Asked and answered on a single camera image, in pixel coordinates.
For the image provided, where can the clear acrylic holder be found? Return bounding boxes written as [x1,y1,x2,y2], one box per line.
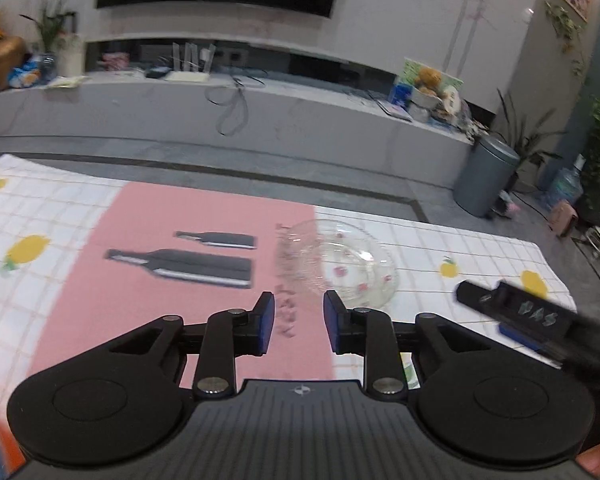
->
[172,42,217,74]

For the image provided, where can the small clear glass bowl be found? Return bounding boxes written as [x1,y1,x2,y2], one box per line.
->
[276,219,400,309]

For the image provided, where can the black cable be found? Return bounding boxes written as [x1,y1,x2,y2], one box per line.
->
[205,74,267,137]

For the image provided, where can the white marble cabinet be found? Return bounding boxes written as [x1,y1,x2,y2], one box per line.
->
[0,35,481,192]

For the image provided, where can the grey trash can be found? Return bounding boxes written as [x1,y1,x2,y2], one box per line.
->
[454,135,522,219]

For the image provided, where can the white checked lemon tablecloth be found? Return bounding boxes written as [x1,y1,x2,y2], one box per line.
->
[0,152,578,391]

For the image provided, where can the pink slippers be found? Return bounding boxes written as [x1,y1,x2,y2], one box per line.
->
[495,192,522,219]

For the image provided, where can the pink stool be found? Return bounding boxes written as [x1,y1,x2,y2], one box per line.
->
[550,200,579,239]

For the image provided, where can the brown vase with dried grass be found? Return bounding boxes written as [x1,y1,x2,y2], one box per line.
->
[0,7,30,92]

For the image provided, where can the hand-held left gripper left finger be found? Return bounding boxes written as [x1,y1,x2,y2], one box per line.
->
[109,291,276,401]

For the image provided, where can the brown teddy bear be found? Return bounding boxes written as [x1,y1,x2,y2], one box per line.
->
[412,67,444,97]

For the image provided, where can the pink printed placemat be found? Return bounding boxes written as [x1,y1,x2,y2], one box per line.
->
[27,182,337,386]

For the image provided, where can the green plant in white vase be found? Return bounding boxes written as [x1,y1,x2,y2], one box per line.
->
[20,0,87,79]

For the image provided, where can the blue snack bag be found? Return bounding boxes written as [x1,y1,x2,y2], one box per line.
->
[7,57,58,87]

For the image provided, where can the green picture box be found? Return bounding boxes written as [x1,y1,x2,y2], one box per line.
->
[400,58,464,92]

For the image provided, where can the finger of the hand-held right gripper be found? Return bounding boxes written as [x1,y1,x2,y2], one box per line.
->
[497,322,553,357]
[454,280,502,312]

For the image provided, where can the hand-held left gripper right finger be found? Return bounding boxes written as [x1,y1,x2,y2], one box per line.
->
[322,290,486,396]

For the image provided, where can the grey tablet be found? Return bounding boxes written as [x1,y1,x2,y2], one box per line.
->
[377,97,414,122]

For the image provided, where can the hanging ivy vine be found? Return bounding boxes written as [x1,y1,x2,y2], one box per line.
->
[545,0,589,79]

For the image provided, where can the blue packet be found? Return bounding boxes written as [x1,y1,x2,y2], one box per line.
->
[390,82,412,109]

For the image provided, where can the potted long-leaf plant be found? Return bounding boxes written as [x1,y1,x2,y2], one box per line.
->
[495,89,567,187]

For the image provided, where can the large water bottle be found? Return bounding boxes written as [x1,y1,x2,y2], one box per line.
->
[545,155,587,212]

